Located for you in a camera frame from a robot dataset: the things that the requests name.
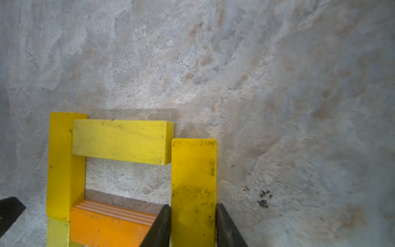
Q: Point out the orange block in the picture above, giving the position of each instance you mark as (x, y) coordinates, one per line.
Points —
(95, 224)

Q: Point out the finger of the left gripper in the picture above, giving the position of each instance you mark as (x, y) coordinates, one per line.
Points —
(10, 209)

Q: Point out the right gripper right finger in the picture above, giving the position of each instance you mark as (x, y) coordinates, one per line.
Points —
(227, 234)

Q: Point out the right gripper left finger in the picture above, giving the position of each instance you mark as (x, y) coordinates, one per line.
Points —
(160, 231)

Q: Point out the lime yellow block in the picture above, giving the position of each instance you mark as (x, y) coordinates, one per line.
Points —
(58, 233)
(138, 141)

